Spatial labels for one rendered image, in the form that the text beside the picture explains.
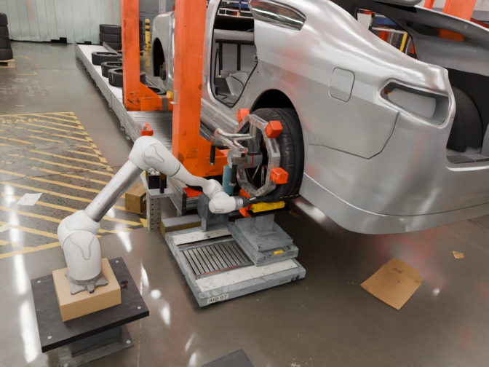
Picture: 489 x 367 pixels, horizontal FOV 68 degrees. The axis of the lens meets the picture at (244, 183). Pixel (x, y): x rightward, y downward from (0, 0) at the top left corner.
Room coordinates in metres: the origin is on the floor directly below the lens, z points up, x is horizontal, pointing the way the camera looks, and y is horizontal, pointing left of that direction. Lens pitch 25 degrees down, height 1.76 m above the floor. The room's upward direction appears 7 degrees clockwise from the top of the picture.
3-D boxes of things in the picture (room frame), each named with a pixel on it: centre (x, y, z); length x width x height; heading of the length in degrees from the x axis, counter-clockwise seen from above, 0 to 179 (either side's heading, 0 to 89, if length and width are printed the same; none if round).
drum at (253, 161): (2.32, 0.02, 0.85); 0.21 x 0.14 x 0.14; 120
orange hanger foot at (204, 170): (2.80, 0.20, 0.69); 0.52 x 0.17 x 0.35; 120
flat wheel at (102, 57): (8.63, 3.49, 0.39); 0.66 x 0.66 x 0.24
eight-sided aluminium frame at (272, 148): (2.35, -0.04, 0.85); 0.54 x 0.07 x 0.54; 30
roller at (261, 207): (2.30, -0.19, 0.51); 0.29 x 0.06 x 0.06; 120
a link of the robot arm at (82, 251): (1.47, 0.77, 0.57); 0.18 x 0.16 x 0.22; 38
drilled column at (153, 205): (2.61, 0.73, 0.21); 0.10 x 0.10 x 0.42; 30
